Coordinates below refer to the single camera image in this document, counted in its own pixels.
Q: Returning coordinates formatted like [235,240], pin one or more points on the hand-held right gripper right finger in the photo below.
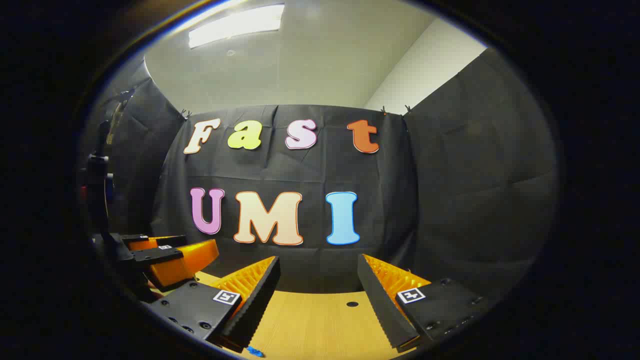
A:
[385,310]

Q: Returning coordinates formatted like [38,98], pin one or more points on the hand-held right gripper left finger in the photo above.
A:
[252,307]

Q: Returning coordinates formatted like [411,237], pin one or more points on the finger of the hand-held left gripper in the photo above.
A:
[155,242]
[180,262]

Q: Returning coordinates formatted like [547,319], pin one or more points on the blue paper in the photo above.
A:
[255,352]

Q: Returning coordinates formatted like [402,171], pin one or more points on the wooden desktop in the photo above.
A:
[320,325]

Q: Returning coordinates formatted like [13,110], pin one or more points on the black backdrop cloth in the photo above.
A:
[310,170]

